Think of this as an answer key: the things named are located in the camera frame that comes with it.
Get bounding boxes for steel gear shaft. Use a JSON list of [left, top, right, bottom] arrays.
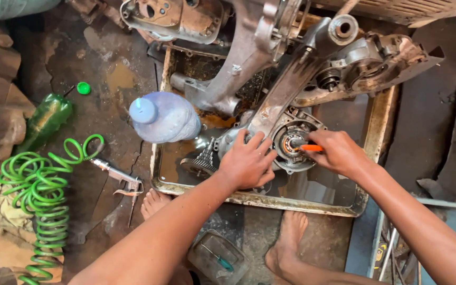
[[180, 136, 219, 179]]

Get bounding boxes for grey pipe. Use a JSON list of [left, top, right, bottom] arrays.
[[0, 0, 63, 27]]

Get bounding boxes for grey engine crankcase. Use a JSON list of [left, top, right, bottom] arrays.
[[212, 14, 361, 175]]

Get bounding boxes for person's left hand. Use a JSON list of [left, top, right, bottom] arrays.
[[217, 129, 278, 191]]

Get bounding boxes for person's foot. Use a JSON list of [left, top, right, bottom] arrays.
[[140, 188, 173, 221], [264, 210, 309, 278]]

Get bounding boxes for clear plastic container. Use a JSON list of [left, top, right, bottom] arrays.
[[187, 229, 251, 285]]

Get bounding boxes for teal handled screwdriver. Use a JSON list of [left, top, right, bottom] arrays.
[[200, 243, 235, 273]]

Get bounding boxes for orange handled pliers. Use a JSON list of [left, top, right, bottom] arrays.
[[291, 139, 325, 153]]

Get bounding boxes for rusty crankcase cover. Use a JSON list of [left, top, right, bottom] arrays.
[[291, 32, 446, 108]]

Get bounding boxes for blue crate of tools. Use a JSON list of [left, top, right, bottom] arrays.
[[366, 197, 456, 285]]

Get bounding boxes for green plastic bottle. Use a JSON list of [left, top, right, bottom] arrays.
[[14, 93, 74, 156]]

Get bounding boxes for metal air blow gun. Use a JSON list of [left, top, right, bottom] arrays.
[[90, 158, 145, 229]]

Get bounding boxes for dirty metal grille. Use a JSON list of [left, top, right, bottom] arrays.
[[311, 0, 456, 29]]

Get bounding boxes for green coiled air hose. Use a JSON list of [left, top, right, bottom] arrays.
[[0, 134, 105, 285]]

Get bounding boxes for person's left foot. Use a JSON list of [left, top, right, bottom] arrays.
[[140, 188, 173, 221]]

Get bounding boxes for blue plastic bottle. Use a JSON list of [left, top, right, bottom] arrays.
[[128, 92, 202, 144]]

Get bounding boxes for black rubber sheet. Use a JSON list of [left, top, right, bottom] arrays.
[[384, 18, 456, 200]]

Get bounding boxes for large grey engine casing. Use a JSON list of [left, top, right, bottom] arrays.
[[170, 0, 305, 118]]

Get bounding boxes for person's right hand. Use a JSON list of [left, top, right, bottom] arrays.
[[303, 129, 371, 181]]

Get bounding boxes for person's right foot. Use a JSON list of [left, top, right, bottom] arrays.
[[264, 210, 309, 278]]

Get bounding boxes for black coil spring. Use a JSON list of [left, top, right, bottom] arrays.
[[317, 68, 342, 92]]

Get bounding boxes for rusty metal tray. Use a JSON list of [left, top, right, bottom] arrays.
[[150, 47, 400, 218]]

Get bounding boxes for dirty metal engine housing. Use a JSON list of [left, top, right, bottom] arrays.
[[119, 0, 233, 45]]

